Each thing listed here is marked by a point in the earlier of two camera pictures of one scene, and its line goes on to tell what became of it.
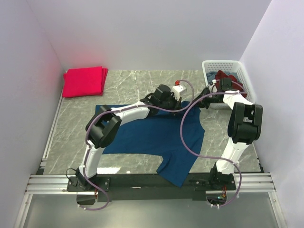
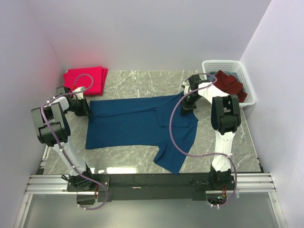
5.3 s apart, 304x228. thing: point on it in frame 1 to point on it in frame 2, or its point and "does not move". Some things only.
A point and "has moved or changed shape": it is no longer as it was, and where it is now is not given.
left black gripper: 177,103 to 86,109
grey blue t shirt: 211,76 does not move
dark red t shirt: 236,85 does not move
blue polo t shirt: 175,135 has moved or changed shape
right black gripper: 203,103 to 187,109
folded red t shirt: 86,81 does not move
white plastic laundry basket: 231,67 does not move
